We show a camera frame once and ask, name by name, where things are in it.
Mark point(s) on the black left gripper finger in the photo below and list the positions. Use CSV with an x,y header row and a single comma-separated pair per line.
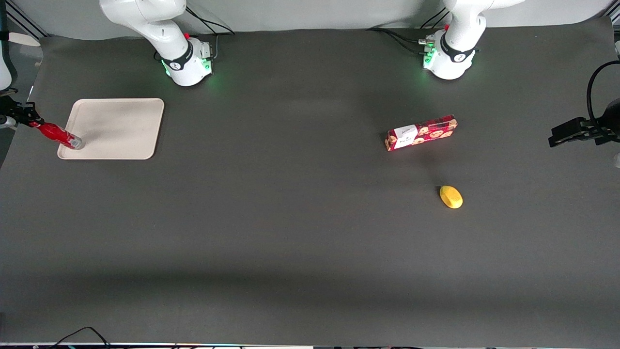
x,y
602,135
569,131

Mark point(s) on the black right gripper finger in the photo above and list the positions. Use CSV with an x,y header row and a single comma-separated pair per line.
x,y
28,108
31,121

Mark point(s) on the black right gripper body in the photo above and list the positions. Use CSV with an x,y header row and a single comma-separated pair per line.
x,y
11,112

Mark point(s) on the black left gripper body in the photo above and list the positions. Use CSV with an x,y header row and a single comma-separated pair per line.
x,y
611,119

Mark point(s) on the red coke bottle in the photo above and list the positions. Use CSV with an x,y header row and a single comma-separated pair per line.
x,y
60,135

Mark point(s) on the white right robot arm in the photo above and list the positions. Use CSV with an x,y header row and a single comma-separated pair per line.
x,y
174,43

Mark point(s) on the beige plastic tray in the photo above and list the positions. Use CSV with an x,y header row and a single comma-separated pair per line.
x,y
118,128

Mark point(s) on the white flat object off table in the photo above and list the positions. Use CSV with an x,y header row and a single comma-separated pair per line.
x,y
24,39

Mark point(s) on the yellow toy lemon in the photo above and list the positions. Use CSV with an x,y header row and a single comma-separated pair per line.
x,y
451,197

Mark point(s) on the red tartan cookie box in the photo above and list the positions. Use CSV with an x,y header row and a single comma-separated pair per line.
x,y
421,133

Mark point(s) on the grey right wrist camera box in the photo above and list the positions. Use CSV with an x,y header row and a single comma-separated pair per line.
x,y
4,122

